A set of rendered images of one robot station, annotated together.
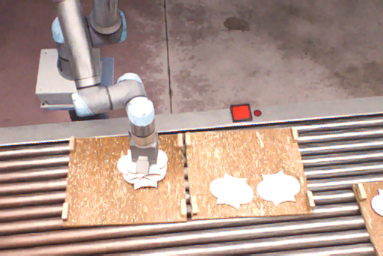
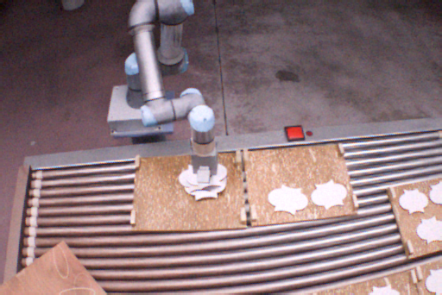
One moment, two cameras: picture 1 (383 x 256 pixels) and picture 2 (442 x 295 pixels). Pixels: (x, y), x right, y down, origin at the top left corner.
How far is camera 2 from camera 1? 28 cm
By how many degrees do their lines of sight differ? 11
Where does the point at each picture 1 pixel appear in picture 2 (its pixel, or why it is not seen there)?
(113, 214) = (176, 222)
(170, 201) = (230, 211)
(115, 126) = (176, 147)
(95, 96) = (161, 107)
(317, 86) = not seen: hidden behind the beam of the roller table
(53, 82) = (122, 111)
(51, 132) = (119, 153)
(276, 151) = (326, 165)
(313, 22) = (350, 77)
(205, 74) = (260, 118)
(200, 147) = (257, 163)
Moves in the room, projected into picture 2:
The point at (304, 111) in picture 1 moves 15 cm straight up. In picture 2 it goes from (347, 131) to (352, 106)
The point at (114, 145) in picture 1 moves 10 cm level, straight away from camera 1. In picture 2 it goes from (175, 163) to (171, 144)
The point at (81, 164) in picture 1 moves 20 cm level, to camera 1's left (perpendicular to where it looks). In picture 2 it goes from (145, 179) to (97, 178)
